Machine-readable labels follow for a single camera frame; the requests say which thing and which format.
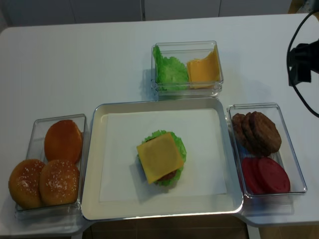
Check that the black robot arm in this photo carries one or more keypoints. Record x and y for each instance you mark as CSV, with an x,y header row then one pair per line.
x,y
303,59

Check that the lettuce leaf on burger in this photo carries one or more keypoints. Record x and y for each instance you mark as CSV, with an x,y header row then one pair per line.
x,y
179,144

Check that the cheese slice on burger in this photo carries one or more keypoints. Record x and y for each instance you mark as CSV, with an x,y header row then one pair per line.
x,y
159,156

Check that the green lettuce leaves in container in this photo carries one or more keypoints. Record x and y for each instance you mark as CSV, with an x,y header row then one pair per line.
x,y
171,73

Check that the clear lettuce cheese container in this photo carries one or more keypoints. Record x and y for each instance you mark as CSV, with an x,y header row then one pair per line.
x,y
184,52

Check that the orange cheese slice stack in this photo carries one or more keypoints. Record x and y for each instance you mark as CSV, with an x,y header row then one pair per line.
x,y
202,72

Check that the meat patty on burger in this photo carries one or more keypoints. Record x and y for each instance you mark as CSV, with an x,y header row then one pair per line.
x,y
168,176

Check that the white paper sheet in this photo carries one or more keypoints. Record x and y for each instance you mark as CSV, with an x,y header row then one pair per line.
x,y
123,178

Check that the back brown meat patty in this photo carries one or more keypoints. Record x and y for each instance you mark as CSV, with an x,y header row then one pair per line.
x,y
237,127

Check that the brown meat patty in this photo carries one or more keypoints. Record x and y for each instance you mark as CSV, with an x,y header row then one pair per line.
x,y
249,135
265,132
237,127

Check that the middle brown meat patty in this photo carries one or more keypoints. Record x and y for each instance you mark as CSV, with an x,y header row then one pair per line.
x,y
249,135

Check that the plain brown bun bottom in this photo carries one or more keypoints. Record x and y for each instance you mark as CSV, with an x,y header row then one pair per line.
x,y
63,141

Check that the back red tomato slice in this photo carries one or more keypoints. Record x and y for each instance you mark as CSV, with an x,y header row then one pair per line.
x,y
248,169

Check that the red tomato slice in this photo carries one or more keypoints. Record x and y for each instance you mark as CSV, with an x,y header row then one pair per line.
x,y
272,176
248,169

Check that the front brown meat patty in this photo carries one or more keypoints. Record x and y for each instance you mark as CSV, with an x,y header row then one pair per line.
x,y
265,132

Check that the cream serving tray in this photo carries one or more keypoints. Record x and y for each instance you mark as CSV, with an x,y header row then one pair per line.
x,y
93,209

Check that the clear patty tomato container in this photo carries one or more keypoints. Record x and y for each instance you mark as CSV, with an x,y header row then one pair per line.
x,y
286,155

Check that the sesame bun top right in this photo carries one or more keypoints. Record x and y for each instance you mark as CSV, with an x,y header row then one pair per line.
x,y
59,183

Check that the sesame bun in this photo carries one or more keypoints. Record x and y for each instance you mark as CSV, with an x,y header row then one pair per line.
x,y
59,183
23,183

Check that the clear plastic bun container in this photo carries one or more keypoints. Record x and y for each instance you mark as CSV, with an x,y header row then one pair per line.
x,y
36,151

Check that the front red tomato slice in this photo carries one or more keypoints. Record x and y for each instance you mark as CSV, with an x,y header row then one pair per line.
x,y
272,176

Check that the sesame bun top left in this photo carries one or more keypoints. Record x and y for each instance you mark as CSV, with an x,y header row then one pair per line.
x,y
23,183

